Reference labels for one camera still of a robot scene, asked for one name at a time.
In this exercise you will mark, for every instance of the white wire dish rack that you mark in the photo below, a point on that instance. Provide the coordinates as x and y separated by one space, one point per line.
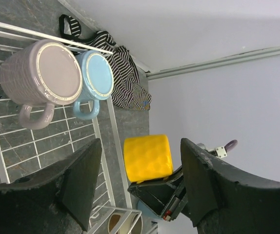
24 151

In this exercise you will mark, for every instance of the blue plastic cup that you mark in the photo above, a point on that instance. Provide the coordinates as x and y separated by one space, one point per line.
146 211

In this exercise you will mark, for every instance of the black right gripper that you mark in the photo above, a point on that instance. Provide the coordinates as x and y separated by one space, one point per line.
165 197

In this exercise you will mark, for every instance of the striped cloth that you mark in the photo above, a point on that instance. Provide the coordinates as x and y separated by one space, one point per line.
128 93

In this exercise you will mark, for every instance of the yellow plastic cup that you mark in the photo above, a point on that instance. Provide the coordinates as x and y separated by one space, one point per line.
147 157

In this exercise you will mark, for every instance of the metal steel cup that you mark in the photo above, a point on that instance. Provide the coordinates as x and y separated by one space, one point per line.
132 224

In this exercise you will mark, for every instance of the light blue textured mug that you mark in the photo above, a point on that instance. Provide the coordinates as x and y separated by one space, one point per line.
98 83

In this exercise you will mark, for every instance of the lilac textured mug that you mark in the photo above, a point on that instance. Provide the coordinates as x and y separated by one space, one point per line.
39 77

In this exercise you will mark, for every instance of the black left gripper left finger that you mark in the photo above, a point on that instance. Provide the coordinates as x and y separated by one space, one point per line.
57 199

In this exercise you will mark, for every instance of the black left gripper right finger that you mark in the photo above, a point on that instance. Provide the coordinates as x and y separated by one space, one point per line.
224 199

